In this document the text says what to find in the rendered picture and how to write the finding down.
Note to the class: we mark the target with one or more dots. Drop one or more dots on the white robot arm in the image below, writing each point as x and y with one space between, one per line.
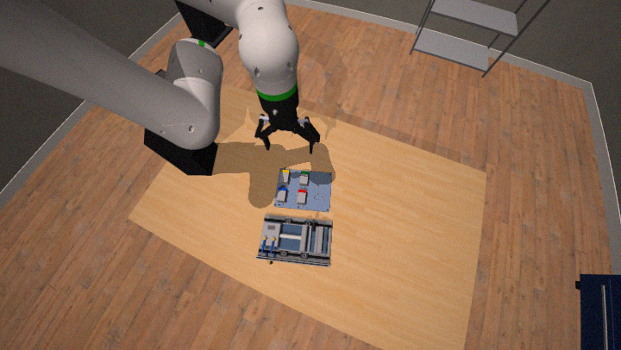
38 42

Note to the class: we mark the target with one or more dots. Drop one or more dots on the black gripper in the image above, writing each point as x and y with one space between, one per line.
287 123

